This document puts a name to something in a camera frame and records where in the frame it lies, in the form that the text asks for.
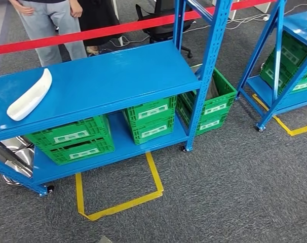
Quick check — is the grey sheet in crate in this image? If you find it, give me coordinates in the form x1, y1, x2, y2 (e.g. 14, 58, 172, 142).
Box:
209, 74, 221, 101

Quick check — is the blue metal shelf rack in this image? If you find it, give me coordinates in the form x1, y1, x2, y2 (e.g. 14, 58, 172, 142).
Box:
0, 0, 234, 197
236, 0, 307, 132

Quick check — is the person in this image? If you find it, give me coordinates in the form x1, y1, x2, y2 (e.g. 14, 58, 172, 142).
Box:
8, 0, 88, 68
76, 0, 122, 56

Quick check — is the black office chair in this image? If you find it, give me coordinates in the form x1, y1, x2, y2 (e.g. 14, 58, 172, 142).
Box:
135, 0, 194, 59

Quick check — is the white curved plastic part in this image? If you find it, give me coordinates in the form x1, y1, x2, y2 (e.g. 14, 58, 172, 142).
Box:
6, 68, 53, 122

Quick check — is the yellow floor tape outline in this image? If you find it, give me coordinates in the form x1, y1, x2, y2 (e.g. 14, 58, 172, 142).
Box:
75, 151, 164, 222

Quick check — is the red barrier belt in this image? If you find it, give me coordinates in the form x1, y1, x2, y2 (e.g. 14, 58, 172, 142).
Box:
0, 0, 278, 57

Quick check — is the chrome barrier stanchion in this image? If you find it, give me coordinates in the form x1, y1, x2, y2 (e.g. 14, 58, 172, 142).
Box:
0, 136, 35, 187

